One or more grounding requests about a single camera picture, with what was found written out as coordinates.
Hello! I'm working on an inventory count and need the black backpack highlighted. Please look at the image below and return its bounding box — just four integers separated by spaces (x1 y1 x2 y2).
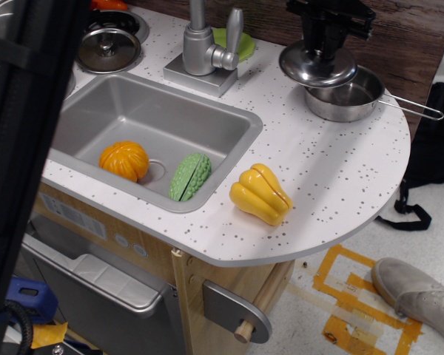
376 82 444 231

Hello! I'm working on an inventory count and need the grey suede shoe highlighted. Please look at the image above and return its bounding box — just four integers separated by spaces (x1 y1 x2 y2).
371 258 444 338

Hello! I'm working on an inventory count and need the yellow tape piece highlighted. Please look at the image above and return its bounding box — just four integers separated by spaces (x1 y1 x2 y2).
31 322 68 349

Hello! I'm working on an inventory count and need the steel lid on stove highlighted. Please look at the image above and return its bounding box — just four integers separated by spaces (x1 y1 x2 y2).
75 28 141 74

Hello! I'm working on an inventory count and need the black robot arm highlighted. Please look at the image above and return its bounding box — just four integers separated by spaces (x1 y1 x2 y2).
0 1 90 351

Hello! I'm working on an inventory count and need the grey toy dishwasher door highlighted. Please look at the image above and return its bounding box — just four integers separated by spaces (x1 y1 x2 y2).
21 214 186 354

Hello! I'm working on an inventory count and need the steel pan lid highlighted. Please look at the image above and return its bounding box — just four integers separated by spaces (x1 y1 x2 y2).
279 41 357 88

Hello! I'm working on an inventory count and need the blue tool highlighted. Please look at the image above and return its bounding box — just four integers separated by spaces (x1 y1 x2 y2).
6 276 58 324

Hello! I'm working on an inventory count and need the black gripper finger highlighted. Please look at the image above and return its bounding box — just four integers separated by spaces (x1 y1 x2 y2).
320 22 349 60
301 15 325 52

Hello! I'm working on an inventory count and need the orange toy pumpkin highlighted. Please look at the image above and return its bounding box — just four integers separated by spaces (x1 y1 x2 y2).
98 141 149 182

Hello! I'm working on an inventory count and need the silver toy faucet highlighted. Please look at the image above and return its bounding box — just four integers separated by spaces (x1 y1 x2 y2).
164 0 244 98

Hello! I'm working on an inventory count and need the yellow toy bell pepper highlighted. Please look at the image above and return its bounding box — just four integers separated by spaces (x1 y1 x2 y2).
229 163 293 226

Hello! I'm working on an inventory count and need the grey side bracket with peg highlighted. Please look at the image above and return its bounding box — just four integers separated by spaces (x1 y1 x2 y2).
203 280 272 344

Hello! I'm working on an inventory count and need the green toy bitter gourd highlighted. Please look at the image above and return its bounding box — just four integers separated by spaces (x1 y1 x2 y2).
168 152 212 202

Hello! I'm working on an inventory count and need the black corrugated cable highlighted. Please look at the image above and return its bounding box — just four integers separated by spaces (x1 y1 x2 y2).
0 299 34 355

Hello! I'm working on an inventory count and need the orange toy carrot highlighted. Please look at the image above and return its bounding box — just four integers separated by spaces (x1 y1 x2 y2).
90 0 128 11

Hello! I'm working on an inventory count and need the black rear stove burner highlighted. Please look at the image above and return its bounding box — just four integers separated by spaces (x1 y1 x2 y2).
84 10 149 43

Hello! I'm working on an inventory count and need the grey toy sink basin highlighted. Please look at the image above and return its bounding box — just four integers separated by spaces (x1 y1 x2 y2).
48 72 263 213

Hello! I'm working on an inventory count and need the steel saucepan with wire handle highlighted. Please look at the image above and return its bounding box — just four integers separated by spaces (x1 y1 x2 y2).
305 66 444 123

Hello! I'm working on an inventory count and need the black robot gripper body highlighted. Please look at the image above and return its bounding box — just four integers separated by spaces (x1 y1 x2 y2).
286 0 376 39

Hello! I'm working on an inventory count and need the green toy plate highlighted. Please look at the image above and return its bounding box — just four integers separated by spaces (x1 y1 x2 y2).
212 28 256 61

